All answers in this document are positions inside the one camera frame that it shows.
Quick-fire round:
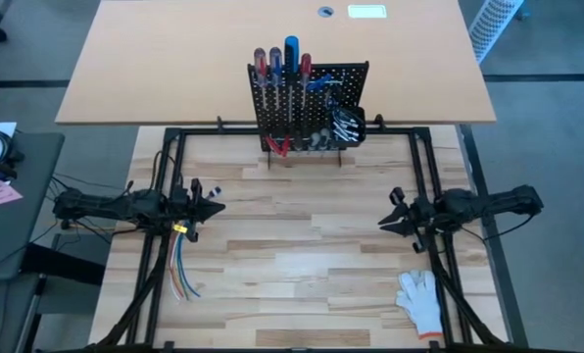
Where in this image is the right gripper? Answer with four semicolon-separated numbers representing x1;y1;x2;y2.
377;186;443;255

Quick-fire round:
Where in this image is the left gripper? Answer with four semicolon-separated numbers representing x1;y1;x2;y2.
167;177;227;243

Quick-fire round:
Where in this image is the red clear handle screwdriver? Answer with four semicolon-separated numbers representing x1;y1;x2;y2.
253;46;269;113
268;46;284;113

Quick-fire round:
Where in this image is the blue T-handle hex key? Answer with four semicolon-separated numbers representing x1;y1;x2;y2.
306;73;333;110

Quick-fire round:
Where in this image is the solid red handle screwdriver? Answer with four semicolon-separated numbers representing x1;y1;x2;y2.
299;52;314;119

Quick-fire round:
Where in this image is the blue black handle screwdriver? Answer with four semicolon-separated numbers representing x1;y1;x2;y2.
282;34;301;129

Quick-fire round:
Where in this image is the white work glove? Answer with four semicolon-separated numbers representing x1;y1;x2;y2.
394;269;445;341

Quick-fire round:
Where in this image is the black pegboard bin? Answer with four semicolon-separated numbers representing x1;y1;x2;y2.
327;105;367;149

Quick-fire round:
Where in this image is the black metal pegboard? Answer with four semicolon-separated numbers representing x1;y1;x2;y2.
246;60;370;171

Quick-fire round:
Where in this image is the light wooden desk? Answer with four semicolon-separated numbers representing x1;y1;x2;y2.
55;0;498;126

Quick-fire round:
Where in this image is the grey side cabinet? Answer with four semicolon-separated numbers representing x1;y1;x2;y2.
0;130;67;281

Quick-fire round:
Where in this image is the pink sticky note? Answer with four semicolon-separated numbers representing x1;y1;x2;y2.
0;179;24;208

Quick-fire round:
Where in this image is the white desk plate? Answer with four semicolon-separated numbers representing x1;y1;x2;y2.
346;4;389;20

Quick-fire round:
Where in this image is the white perforated panel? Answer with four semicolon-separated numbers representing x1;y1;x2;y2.
467;0;526;64

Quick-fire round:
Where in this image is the coloured wire harness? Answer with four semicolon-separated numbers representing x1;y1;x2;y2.
168;185;223;302

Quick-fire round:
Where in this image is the black table frame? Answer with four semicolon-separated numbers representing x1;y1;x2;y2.
88;115;531;353

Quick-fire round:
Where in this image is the chrome wire ring rack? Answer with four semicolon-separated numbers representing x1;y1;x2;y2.
264;135;333;153

